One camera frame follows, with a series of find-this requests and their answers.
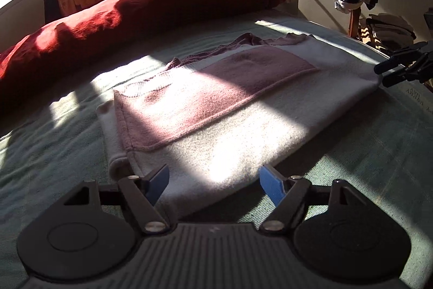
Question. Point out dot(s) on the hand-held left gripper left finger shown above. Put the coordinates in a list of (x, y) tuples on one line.
[(157, 185)]

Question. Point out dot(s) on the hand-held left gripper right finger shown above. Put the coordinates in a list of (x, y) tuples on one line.
[(272, 187)]

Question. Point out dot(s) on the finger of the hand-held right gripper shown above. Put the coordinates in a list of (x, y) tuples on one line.
[(389, 65), (406, 74)]

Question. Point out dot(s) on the pink and white knit sweater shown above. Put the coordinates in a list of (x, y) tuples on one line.
[(220, 133)]

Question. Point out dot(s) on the stack of folded clothes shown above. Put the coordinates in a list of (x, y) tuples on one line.
[(389, 28)]

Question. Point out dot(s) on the wooden chair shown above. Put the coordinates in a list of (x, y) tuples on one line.
[(354, 21)]

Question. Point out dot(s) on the green plaid bed blanket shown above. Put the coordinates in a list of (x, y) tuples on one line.
[(372, 157)]

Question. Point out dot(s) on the red duvet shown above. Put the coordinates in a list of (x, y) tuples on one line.
[(135, 11)]

